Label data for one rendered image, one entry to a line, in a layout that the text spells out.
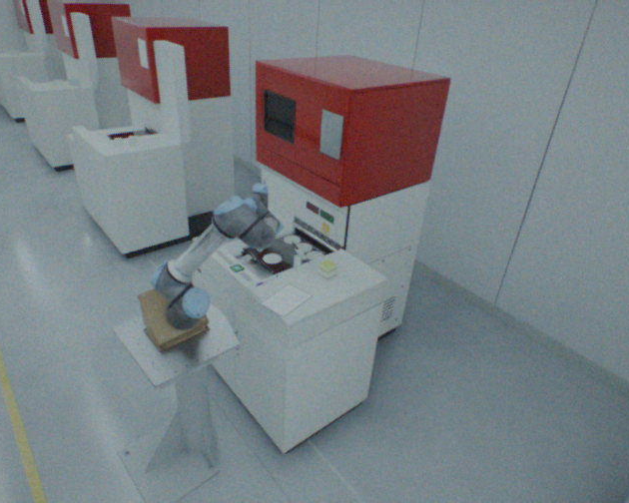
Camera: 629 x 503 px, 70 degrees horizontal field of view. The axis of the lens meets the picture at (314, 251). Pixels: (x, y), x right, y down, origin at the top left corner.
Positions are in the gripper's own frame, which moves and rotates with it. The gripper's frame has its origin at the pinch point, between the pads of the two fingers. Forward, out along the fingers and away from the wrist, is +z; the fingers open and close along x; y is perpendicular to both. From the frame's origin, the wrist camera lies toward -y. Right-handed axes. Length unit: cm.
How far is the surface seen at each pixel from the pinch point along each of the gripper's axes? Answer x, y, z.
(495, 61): -111, 158, -81
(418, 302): -94, 122, 102
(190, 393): 15, -55, 52
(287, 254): -9.6, 18.9, 12.0
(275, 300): -19.0, -31.5, 4.8
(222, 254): 20.2, -1.3, 6.3
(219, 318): 7.6, -34.9, 19.7
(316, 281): -33.6, -10.3, 5.2
